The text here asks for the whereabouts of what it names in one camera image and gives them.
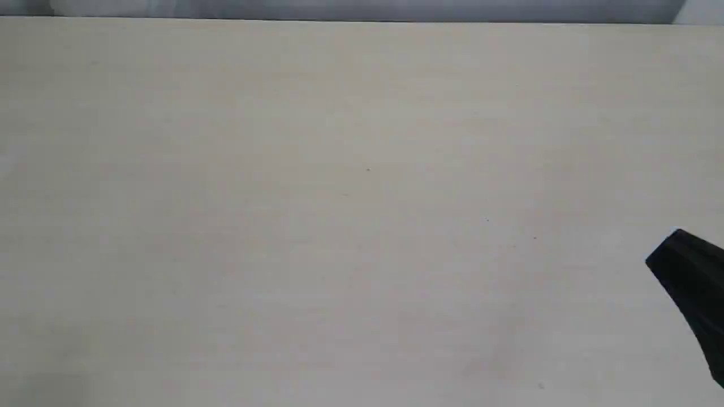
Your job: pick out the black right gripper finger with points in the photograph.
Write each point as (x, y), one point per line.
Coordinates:
(690, 270)

